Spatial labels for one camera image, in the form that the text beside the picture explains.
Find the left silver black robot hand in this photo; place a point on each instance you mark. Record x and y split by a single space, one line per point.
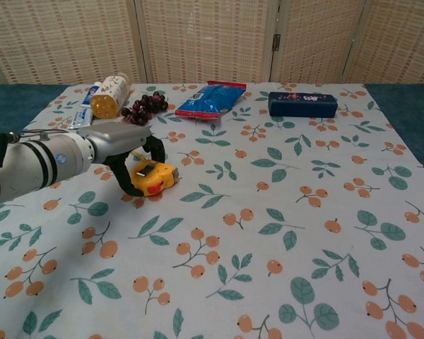
116 139

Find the yellow tape measure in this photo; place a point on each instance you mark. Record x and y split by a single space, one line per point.
159 176

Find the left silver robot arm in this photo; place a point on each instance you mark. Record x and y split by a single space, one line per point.
32 166

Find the white blue toothpaste tube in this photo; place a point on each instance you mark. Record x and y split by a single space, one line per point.
81 118

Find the beige labelled drink bottle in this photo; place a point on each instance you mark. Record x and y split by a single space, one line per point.
109 95

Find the dark red grape bunch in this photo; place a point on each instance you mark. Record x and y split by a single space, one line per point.
146 106

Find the blue snack bag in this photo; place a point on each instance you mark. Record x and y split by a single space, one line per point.
210 100

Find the woven bamboo screen panel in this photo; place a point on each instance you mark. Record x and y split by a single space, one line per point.
63 39
403 39
318 39
205 39

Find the floral leaf print tablecloth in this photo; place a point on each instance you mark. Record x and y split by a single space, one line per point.
233 229

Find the metal screen hinge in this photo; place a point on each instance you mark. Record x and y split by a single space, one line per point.
276 41

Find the dark blue rectangular box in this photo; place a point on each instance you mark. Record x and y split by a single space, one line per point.
302 104

